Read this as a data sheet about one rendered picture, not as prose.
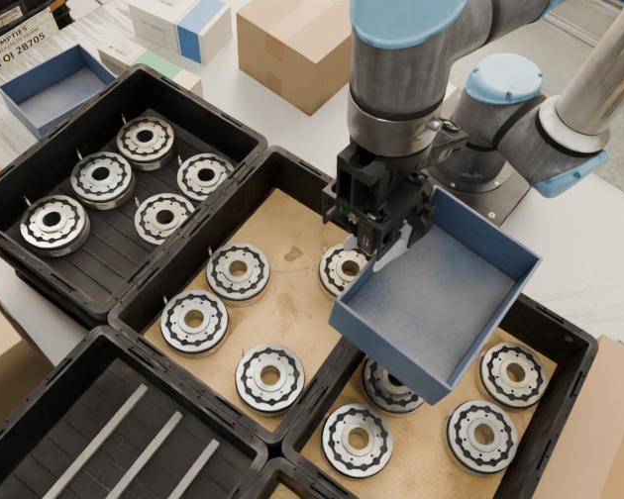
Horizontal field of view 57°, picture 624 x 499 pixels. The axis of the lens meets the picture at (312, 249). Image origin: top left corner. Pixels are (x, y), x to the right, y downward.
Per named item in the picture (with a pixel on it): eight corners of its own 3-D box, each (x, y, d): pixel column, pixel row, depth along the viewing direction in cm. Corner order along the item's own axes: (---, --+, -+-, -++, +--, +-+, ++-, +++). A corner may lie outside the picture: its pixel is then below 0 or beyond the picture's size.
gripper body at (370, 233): (320, 225, 58) (318, 141, 48) (372, 176, 61) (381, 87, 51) (379, 267, 55) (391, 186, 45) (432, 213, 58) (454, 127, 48)
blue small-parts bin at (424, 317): (420, 213, 75) (436, 183, 68) (518, 282, 71) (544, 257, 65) (326, 323, 66) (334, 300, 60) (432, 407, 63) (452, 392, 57)
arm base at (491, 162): (465, 111, 120) (480, 77, 111) (518, 159, 115) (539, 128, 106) (413, 147, 115) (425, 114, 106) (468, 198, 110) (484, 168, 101)
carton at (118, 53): (203, 97, 130) (201, 78, 125) (186, 114, 127) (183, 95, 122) (120, 52, 135) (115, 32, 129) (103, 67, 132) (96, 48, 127)
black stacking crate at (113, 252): (150, 106, 113) (140, 62, 103) (270, 181, 107) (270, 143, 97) (-12, 246, 96) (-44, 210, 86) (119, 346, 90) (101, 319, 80)
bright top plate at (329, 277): (345, 234, 98) (345, 232, 97) (391, 269, 95) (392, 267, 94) (306, 272, 93) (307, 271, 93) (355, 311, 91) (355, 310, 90)
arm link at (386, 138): (387, 45, 48) (470, 87, 44) (382, 88, 51) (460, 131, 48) (328, 92, 45) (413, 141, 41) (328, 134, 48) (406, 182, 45)
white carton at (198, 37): (232, 36, 140) (231, 5, 132) (205, 66, 135) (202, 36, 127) (163, 6, 143) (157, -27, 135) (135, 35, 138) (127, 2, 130)
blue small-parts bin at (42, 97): (49, 150, 120) (37, 129, 114) (8, 110, 124) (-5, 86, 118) (127, 103, 127) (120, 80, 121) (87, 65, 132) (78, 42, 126)
